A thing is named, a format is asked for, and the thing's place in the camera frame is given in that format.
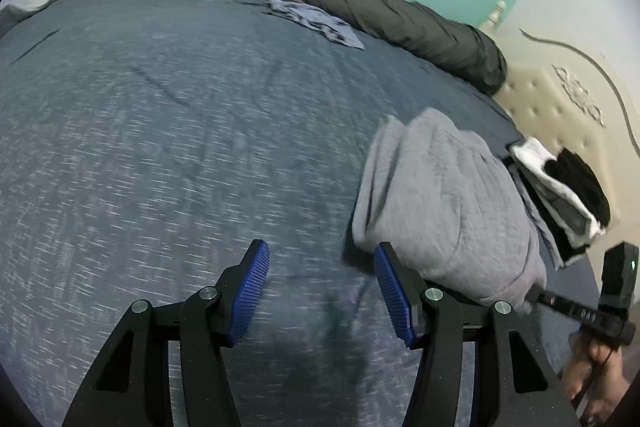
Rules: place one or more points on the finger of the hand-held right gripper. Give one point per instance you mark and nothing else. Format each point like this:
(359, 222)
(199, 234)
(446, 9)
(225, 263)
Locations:
(565, 305)

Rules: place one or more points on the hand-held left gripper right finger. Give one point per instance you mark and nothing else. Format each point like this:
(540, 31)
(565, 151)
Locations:
(392, 297)

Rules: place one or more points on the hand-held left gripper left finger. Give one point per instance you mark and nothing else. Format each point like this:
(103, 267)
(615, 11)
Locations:
(250, 292)

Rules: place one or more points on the grey quilted sweater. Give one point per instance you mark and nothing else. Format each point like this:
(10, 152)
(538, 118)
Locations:
(450, 217)

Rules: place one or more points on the person's right hand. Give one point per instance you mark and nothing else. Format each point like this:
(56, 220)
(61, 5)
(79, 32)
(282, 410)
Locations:
(585, 377)

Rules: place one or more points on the lavender grey folded garment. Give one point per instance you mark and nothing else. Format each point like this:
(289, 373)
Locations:
(542, 232)

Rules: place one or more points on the white and black fleece garment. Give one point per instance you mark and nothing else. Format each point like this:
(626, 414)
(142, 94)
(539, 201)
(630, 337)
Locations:
(580, 187)

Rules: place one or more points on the beige tufted headboard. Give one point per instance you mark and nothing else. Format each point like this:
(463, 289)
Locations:
(550, 107)

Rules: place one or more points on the bed with blue sheet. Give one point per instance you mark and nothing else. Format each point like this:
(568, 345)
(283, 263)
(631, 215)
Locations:
(150, 132)

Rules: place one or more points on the small blue garment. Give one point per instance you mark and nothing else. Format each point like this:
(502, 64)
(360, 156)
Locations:
(320, 22)

